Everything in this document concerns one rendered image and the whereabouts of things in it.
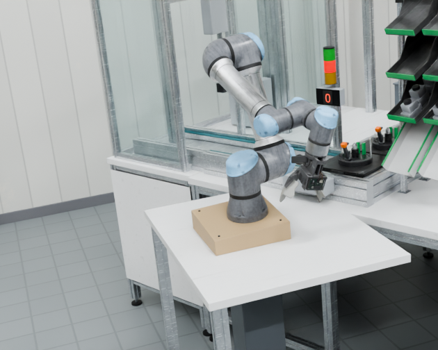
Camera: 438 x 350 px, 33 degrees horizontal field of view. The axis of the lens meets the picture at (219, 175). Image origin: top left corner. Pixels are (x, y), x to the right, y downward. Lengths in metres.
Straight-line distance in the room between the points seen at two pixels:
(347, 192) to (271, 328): 0.60
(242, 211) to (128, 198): 1.32
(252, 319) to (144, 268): 1.27
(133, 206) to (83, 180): 1.94
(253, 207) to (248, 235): 0.11
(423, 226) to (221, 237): 0.72
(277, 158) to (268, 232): 0.27
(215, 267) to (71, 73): 3.29
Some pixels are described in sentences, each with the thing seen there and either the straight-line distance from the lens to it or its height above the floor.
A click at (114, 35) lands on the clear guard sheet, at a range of 3.65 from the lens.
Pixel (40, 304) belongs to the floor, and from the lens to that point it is 4.39.
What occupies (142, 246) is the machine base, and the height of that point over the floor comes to 0.40.
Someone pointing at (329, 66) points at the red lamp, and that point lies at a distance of 3.16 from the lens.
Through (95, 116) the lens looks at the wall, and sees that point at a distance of 5.62.
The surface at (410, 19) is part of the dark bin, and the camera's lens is 2.82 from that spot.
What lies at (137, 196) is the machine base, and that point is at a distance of 3.77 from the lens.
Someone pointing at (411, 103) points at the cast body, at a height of 1.26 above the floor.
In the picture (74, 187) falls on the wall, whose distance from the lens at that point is 5.73.
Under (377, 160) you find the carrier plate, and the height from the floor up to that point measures 0.97.
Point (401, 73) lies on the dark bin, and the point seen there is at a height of 1.37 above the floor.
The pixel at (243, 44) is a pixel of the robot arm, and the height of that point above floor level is 1.54.
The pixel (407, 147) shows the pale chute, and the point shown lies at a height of 1.07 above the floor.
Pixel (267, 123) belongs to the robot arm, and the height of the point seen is 1.33.
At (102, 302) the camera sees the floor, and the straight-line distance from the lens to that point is 4.27.
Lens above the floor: 1.92
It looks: 18 degrees down
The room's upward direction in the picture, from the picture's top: 6 degrees counter-clockwise
